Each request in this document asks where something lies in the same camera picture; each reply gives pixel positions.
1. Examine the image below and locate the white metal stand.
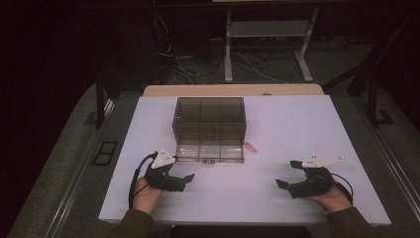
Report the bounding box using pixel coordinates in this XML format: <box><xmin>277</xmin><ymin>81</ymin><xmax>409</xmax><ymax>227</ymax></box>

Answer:
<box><xmin>223</xmin><ymin>7</ymin><xmax>320</xmax><ymax>83</ymax></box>

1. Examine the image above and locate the black metal stand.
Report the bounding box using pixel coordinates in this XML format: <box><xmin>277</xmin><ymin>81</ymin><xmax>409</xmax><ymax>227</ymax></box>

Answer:
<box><xmin>321</xmin><ymin>9</ymin><xmax>420</xmax><ymax>129</ymax></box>

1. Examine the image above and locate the person's right hand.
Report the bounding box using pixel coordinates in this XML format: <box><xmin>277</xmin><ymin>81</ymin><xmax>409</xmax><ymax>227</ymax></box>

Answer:
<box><xmin>306</xmin><ymin>183</ymin><xmax>354</xmax><ymax>213</ymax></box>

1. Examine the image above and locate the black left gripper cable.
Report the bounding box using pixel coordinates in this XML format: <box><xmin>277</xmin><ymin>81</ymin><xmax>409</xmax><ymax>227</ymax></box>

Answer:
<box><xmin>128</xmin><ymin>151</ymin><xmax>159</xmax><ymax>210</ymax></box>

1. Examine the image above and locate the small red coil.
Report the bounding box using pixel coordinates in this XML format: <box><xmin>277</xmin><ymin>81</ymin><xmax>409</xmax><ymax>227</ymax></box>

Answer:
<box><xmin>243</xmin><ymin>141</ymin><xmax>260</xmax><ymax>155</ymax></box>

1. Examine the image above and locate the person's left hand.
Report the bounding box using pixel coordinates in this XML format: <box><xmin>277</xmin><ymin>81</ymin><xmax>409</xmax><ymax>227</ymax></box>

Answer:
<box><xmin>132</xmin><ymin>178</ymin><xmax>165</xmax><ymax>215</ymax></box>

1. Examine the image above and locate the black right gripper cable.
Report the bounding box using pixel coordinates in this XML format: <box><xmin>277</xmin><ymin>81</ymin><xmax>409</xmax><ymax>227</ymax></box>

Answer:
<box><xmin>331</xmin><ymin>172</ymin><xmax>355</xmax><ymax>204</ymax></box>

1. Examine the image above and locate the clear plastic compartment box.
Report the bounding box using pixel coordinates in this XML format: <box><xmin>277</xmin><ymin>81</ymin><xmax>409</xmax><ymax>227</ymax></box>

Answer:
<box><xmin>171</xmin><ymin>96</ymin><xmax>248</xmax><ymax>165</ymax></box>

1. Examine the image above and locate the tangle of floor cables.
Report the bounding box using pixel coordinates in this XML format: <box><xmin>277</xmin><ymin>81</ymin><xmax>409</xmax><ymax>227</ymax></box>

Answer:
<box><xmin>153</xmin><ymin>11</ymin><xmax>301</xmax><ymax>85</ymax></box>

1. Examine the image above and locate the black rectangular floor frame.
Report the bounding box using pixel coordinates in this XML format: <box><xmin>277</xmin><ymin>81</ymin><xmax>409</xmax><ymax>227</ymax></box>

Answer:
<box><xmin>91</xmin><ymin>140</ymin><xmax>119</xmax><ymax>167</ymax></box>

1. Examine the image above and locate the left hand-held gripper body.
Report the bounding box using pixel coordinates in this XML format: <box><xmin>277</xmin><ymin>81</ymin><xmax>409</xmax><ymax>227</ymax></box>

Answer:
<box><xmin>144</xmin><ymin>147</ymin><xmax>187</xmax><ymax>192</ymax></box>

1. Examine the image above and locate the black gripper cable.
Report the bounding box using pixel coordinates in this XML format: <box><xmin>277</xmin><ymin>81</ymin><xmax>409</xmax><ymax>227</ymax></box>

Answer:
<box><xmin>331</xmin><ymin>172</ymin><xmax>355</xmax><ymax>204</ymax></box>
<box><xmin>128</xmin><ymin>151</ymin><xmax>159</xmax><ymax>210</ymax></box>

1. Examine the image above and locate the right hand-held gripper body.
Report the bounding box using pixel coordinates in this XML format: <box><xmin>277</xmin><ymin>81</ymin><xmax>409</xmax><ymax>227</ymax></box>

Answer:
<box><xmin>286</xmin><ymin>152</ymin><xmax>345</xmax><ymax>199</ymax></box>

